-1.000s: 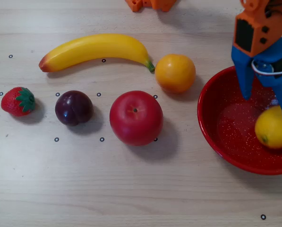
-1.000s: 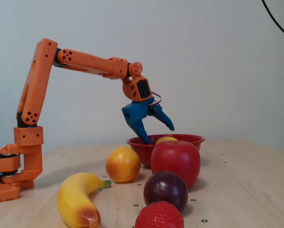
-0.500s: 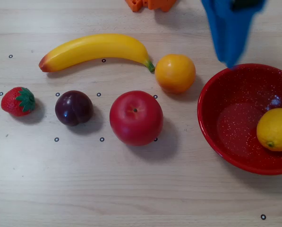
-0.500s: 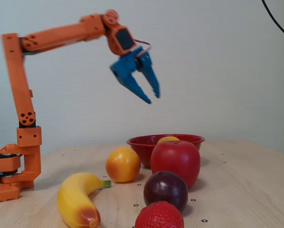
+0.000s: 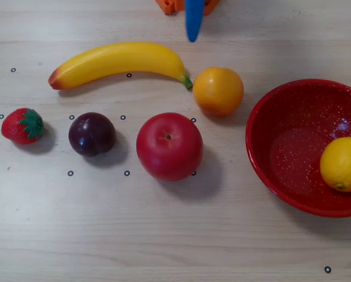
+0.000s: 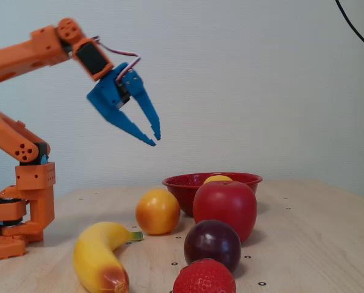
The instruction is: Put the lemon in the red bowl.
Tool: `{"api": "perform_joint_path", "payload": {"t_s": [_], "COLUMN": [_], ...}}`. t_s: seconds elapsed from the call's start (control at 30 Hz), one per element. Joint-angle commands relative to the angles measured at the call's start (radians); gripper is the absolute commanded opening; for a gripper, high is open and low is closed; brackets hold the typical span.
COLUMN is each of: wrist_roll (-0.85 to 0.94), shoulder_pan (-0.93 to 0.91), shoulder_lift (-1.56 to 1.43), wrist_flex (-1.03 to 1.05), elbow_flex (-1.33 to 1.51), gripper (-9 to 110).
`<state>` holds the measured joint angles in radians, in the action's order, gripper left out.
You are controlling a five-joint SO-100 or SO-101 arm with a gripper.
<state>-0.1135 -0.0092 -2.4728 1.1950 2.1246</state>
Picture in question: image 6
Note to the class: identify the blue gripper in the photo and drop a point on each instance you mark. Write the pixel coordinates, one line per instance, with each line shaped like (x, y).
(105, 95)

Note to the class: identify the yellow toy lemon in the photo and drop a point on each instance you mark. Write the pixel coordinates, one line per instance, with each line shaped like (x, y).
(217, 178)

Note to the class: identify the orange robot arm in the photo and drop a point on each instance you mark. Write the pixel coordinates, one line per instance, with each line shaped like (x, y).
(20, 58)

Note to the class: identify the red speckled bowl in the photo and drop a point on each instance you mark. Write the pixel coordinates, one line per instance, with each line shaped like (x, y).
(184, 186)

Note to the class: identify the toy orange fruit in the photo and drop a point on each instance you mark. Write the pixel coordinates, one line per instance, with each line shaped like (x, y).
(158, 213)

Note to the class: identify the red toy apple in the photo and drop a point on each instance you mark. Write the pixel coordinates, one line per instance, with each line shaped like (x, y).
(226, 210)

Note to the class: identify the yellow toy banana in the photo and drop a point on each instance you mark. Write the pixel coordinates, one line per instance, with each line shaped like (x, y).
(93, 253)

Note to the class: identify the dark purple toy plum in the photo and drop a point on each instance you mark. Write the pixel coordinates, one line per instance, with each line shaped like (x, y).
(212, 244)

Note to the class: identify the red toy strawberry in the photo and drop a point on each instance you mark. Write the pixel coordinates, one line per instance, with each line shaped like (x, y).
(204, 277)

